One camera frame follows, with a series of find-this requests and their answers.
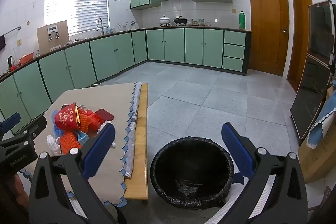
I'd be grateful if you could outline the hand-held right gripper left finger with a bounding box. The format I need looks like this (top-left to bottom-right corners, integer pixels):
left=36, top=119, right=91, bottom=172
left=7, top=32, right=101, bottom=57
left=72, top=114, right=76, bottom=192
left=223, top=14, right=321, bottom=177
left=28, top=123, right=124, bottom=224

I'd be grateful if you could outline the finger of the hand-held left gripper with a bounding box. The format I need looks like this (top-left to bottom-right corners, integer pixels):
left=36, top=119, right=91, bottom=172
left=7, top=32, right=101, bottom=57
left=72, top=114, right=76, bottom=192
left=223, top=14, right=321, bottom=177
left=0, top=112, right=21, bottom=139
left=12, top=116, right=48, bottom=144

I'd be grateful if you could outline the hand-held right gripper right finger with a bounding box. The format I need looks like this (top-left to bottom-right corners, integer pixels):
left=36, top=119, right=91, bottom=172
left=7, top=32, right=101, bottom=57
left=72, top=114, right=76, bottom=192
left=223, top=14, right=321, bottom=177
left=221, top=122, right=308, bottom=224

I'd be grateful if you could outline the light blue packet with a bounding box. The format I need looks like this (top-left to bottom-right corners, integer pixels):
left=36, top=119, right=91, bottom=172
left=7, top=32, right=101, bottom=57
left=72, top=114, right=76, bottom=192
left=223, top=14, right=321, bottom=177
left=75, top=131, right=91, bottom=147

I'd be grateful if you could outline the blue plastic wrapper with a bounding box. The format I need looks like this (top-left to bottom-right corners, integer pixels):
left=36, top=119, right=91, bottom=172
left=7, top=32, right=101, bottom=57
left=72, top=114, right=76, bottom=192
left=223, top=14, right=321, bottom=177
left=51, top=109, right=63, bottom=136

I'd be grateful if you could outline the white plastic bag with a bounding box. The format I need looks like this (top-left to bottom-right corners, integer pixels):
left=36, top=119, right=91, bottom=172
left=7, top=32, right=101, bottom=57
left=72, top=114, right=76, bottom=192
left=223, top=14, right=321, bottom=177
left=47, top=135, right=62, bottom=156

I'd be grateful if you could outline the orange foam net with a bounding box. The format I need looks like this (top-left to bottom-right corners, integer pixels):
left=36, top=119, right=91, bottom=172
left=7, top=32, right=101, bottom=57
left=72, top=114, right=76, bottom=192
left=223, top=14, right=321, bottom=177
left=77, top=108, right=105, bottom=132
left=60, top=130, right=82, bottom=155

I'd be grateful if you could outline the red paper cup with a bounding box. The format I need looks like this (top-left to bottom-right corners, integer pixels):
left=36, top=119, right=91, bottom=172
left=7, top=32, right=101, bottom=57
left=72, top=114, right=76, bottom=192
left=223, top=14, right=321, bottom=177
left=54, top=103, right=80, bottom=130

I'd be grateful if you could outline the dark red wallet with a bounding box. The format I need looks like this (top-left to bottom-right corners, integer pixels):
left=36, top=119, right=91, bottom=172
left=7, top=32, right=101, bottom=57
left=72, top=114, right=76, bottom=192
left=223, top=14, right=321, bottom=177
left=94, top=109, right=114, bottom=122

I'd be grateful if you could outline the black-lined trash bin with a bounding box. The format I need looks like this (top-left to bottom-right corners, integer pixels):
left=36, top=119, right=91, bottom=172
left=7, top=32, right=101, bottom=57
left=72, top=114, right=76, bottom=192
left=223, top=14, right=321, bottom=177
left=150, top=136, right=235, bottom=211

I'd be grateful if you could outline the person's left hand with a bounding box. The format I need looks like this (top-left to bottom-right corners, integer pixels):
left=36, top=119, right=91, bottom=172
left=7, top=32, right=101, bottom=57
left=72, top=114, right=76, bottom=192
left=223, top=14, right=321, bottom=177
left=12, top=174, right=30, bottom=207

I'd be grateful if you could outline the patterned tablecloth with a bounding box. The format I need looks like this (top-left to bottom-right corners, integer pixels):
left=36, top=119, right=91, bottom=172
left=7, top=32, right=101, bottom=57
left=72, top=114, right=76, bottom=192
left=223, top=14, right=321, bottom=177
left=123, top=83, right=143, bottom=178

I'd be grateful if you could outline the wooden table with cloth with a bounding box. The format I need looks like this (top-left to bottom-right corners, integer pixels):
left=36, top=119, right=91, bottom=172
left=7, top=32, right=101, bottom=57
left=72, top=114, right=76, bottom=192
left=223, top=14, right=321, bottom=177
left=16, top=82, right=143, bottom=209

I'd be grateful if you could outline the person's striped white leg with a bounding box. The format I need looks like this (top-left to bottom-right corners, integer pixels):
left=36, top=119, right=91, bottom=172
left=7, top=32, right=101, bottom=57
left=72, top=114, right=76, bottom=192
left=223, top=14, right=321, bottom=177
left=207, top=173, right=273, bottom=224

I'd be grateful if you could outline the red basket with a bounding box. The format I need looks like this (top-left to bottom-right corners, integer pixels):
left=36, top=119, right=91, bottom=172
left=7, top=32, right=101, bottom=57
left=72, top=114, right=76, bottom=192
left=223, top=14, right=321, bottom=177
left=19, top=52, right=35, bottom=64

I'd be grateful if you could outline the large cardboard box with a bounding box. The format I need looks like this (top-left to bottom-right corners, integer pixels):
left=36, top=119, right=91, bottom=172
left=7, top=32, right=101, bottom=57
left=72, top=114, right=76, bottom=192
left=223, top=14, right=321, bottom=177
left=298, top=88, right=336, bottom=184

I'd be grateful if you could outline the blue scalloped cloth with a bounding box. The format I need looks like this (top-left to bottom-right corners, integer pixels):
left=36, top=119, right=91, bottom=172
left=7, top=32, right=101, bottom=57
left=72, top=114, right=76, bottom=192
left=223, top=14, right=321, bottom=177
left=307, top=106, right=336, bottom=149

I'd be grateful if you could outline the green cabinet drawer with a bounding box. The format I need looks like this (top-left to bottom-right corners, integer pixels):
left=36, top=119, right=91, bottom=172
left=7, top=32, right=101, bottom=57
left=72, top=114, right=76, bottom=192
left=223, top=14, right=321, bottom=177
left=222, top=56, right=244, bottom=69
left=223, top=43, right=245, bottom=59
left=224, top=30, right=246, bottom=45

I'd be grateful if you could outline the small cardboard box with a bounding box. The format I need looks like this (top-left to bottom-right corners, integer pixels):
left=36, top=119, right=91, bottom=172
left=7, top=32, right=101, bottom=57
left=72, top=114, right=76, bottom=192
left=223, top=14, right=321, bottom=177
left=37, top=20, right=69, bottom=51

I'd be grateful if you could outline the green base cabinet run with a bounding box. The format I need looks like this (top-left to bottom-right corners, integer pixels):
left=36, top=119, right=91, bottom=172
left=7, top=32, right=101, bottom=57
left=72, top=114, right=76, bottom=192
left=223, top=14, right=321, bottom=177
left=0, top=27, right=252, bottom=132

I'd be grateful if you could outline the black glass cabinet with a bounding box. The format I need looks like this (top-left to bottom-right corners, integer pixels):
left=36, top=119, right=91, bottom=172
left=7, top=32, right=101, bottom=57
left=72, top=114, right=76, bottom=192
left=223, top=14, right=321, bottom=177
left=289, top=0, right=336, bottom=147

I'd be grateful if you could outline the closed wooden door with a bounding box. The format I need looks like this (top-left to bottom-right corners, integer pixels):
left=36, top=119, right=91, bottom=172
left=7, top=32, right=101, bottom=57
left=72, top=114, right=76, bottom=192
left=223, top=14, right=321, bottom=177
left=247, top=0, right=290, bottom=77

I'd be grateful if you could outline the open wooden door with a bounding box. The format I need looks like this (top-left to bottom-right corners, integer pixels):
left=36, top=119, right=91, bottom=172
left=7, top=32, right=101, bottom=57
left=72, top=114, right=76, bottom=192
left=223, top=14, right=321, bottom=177
left=287, top=0, right=313, bottom=93

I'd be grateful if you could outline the green bottle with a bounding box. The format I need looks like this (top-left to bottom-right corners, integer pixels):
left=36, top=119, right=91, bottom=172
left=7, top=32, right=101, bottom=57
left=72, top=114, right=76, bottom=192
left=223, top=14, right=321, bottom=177
left=238, top=11, right=246, bottom=30

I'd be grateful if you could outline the white window blind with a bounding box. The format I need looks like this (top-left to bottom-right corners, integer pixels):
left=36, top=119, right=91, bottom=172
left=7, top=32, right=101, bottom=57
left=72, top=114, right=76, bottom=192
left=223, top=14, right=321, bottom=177
left=44, top=0, right=109, bottom=36

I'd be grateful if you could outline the metal towel rail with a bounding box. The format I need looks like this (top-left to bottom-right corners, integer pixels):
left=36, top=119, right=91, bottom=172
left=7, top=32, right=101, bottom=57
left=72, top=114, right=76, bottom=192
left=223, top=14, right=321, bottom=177
left=0, top=25, right=21, bottom=37

